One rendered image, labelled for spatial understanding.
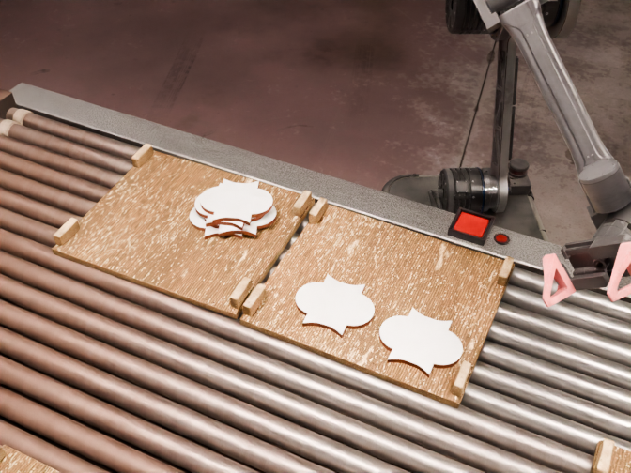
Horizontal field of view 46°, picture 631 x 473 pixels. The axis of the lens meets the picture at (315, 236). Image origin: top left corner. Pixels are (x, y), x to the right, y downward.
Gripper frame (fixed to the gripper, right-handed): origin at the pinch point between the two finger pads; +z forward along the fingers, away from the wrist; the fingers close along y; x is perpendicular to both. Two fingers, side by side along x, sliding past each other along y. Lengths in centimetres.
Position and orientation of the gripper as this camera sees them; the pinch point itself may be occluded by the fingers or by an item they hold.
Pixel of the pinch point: (578, 297)
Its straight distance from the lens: 105.5
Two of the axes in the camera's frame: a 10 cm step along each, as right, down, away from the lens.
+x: 5.2, 8.1, 2.6
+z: -6.0, 5.7, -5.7
